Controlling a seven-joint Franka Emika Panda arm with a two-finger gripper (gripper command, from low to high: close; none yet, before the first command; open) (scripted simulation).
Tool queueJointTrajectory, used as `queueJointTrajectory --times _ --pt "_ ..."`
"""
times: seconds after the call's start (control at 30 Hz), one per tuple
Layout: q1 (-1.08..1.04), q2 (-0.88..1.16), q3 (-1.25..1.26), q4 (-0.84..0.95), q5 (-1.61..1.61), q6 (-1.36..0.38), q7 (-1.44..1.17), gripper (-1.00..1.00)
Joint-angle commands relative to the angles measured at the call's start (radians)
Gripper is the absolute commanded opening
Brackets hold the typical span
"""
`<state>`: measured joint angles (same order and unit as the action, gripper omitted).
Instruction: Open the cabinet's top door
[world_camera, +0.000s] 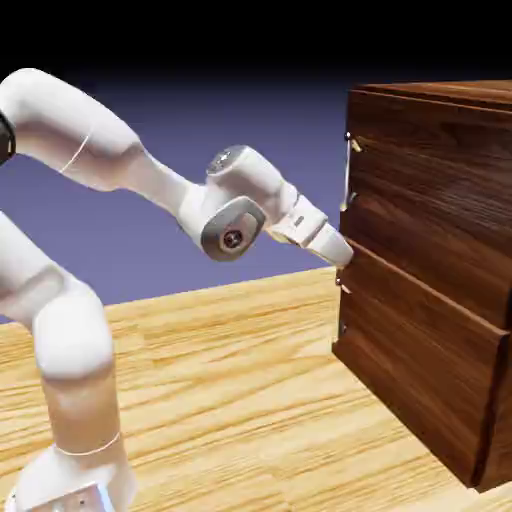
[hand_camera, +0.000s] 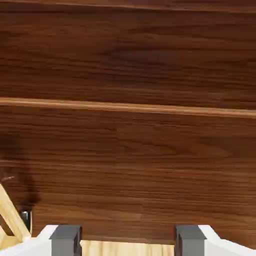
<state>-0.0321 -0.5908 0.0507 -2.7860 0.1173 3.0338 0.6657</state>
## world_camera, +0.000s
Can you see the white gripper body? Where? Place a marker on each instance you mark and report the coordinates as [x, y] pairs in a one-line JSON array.
[[332, 242]]

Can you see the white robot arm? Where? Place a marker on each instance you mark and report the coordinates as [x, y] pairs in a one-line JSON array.
[[76, 136]]

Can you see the large dark wooden door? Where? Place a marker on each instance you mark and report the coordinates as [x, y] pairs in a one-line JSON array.
[[428, 208]]

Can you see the dark wooden cabinet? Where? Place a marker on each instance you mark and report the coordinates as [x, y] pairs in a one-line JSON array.
[[432, 280]]

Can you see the small dark wooden door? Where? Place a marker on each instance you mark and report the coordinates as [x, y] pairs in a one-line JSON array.
[[416, 360]]

